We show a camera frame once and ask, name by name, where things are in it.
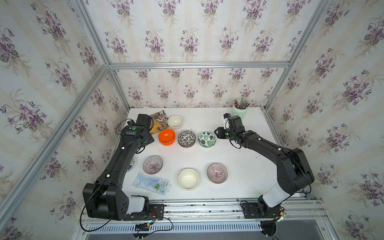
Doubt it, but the orange illustrated booklet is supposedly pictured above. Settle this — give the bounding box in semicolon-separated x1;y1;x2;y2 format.
150;110;169;134

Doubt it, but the purple glass bowl left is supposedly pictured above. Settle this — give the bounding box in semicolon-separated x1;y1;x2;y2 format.
143;156;163;175

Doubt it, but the pale green pen cup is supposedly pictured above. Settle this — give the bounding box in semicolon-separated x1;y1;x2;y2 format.
231;99;249;121

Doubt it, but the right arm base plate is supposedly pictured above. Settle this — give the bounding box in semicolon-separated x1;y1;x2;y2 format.
240;201;285;220

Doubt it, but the orange bowl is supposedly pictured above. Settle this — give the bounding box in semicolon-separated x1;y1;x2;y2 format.
158;129;176;146

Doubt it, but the dark patterned bowl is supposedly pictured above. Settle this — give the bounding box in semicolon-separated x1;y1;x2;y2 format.
178;130;196;148

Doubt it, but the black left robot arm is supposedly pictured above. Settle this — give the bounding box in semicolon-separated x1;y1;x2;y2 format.
83;114;154;221

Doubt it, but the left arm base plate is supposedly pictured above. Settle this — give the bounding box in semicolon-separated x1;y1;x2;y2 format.
124;204;165;221

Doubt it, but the aluminium rail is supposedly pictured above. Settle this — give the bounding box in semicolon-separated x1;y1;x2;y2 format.
77;199;328;224

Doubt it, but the small cream bowl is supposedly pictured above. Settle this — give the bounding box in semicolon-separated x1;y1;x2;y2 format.
168;115;184;130

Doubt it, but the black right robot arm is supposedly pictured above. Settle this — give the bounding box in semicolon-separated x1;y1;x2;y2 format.
215;113;315;216

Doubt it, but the large cream bowl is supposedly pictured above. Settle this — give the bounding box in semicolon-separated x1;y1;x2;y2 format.
178;169;200;191

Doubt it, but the clear plastic packet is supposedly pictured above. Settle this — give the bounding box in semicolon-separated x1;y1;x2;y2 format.
132;172;172;196

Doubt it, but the green leaf bowl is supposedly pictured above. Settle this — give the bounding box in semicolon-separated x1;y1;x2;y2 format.
198;132;217;148

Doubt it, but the purple glass bowl right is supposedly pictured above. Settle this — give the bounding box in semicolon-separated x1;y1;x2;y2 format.
207;163;228;184

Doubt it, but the purple glass bowl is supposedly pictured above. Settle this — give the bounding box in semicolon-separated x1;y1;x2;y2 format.
207;163;228;184
143;156;163;175

